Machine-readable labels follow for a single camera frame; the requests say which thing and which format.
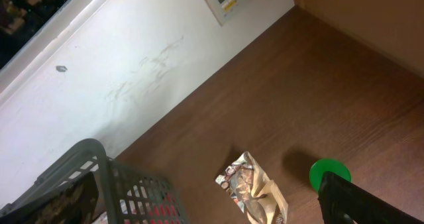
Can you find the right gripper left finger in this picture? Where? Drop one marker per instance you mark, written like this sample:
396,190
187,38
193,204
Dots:
71,203

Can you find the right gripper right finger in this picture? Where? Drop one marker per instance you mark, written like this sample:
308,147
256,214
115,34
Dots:
344,202

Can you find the green lid jar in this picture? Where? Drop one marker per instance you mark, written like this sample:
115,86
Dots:
327,165

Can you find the grey plastic basket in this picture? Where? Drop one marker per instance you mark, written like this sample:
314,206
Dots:
125,194

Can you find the brown snack bag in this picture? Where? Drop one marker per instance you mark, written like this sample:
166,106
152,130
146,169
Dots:
256,195

